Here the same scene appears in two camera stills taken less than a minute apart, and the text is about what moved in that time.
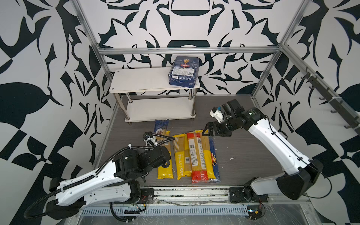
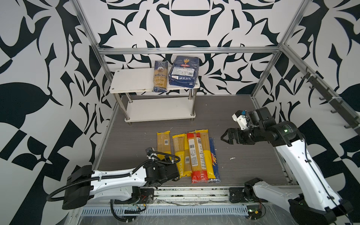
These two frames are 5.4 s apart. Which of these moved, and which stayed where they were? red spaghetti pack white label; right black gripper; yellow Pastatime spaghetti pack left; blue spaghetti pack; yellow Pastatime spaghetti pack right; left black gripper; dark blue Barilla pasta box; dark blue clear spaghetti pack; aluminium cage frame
Moved: right black gripper; left black gripper; dark blue clear spaghetti pack
Stayed: dark blue Barilla pasta box; blue spaghetti pack; aluminium cage frame; red spaghetti pack white label; yellow Pastatime spaghetti pack left; yellow Pastatime spaghetti pack right
